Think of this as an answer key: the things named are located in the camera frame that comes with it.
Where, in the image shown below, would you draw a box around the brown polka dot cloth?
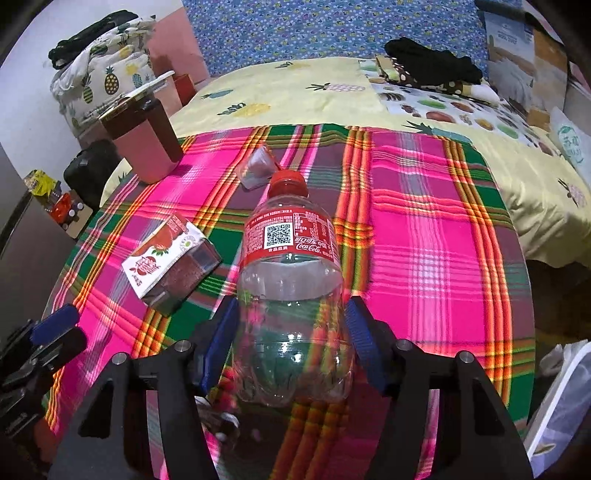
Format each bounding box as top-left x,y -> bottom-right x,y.
374,54 -> 500,103

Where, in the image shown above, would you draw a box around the small red box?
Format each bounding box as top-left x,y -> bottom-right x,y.
174,74 -> 200,108

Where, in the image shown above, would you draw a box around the blue floral wall cloth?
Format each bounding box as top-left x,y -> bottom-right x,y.
181,0 -> 491,78

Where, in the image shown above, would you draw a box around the black suitcase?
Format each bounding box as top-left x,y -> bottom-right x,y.
63,138 -> 123,208

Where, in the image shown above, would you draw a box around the pink board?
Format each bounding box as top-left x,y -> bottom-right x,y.
147,19 -> 212,117

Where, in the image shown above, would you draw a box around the pale green printed pillow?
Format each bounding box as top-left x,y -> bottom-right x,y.
549,106 -> 591,185

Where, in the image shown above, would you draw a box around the folded pineapple print quilt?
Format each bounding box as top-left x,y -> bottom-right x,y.
50,16 -> 158,139

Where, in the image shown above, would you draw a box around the black bag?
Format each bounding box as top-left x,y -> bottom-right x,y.
48,11 -> 140,71

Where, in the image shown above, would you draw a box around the clear wrapper with brown contents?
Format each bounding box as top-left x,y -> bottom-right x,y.
233,142 -> 281,191

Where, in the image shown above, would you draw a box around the pink green plaid blanket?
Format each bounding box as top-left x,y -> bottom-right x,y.
41,122 -> 536,480

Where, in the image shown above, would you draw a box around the black clothes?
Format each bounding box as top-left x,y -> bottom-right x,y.
384,37 -> 484,89

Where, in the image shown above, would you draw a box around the clear bottle with red label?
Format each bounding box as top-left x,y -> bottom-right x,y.
231,168 -> 356,408

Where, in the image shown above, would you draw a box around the white bin with plastic liner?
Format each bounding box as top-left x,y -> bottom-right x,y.
523,340 -> 591,479

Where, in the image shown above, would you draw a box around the grey cabinet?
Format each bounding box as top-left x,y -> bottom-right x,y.
0,143 -> 80,335

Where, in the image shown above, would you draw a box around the printed cardboard box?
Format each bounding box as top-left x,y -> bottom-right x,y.
482,10 -> 570,131

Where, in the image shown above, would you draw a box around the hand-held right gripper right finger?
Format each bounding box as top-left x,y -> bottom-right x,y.
344,295 -> 532,480

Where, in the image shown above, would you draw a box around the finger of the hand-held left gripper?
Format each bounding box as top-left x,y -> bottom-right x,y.
30,304 -> 81,345
28,326 -> 89,371

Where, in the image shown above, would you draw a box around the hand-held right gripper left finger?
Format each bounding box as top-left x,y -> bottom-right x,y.
48,295 -> 241,480

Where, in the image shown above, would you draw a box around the pink bin with brown lid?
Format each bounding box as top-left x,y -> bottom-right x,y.
98,71 -> 186,184

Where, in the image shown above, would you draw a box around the red juice carton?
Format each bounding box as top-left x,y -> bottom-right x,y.
121,212 -> 222,318

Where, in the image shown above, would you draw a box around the yellow fruit print bedsheet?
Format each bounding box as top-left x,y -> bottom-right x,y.
99,56 -> 591,269

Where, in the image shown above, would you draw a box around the yellow packet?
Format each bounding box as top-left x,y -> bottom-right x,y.
23,169 -> 64,198

